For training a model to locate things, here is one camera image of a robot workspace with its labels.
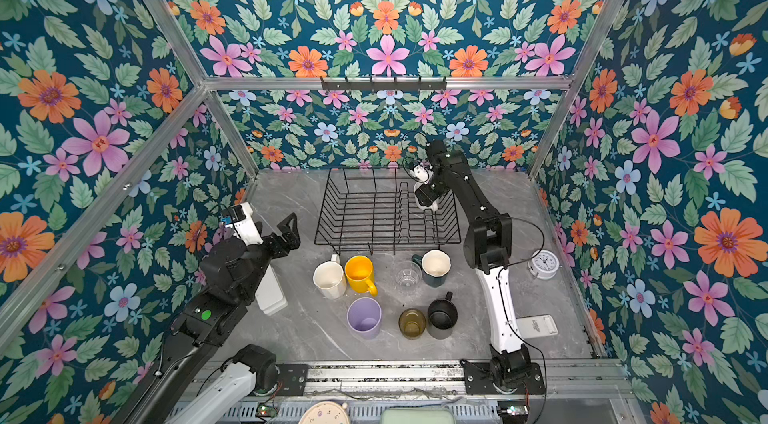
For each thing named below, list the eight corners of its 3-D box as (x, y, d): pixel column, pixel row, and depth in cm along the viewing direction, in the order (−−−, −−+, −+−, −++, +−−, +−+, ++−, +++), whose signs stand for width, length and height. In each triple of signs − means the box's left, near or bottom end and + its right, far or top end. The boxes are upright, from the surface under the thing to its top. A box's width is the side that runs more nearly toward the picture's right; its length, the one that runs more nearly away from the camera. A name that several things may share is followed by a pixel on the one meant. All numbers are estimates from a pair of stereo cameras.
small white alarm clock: (531, 279, 93) (536, 272, 90) (524, 256, 98) (529, 249, 95) (557, 279, 93) (563, 272, 90) (549, 256, 98) (555, 249, 95)
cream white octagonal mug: (320, 301, 89) (310, 287, 80) (325, 270, 95) (318, 254, 86) (345, 301, 89) (338, 287, 80) (349, 270, 95) (343, 254, 86)
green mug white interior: (425, 294, 89) (426, 280, 81) (414, 269, 94) (415, 254, 86) (452, 284, 91) (456, 270, 83) (440, 261, 96) (443, 245, 88)
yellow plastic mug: (347, 298, 88) (341, 286, 81) (351, 269, 94) (346, 255, 87) (377, 298, 88) (374, 286, 81) (379, 269, 94) (376, 255, 87)
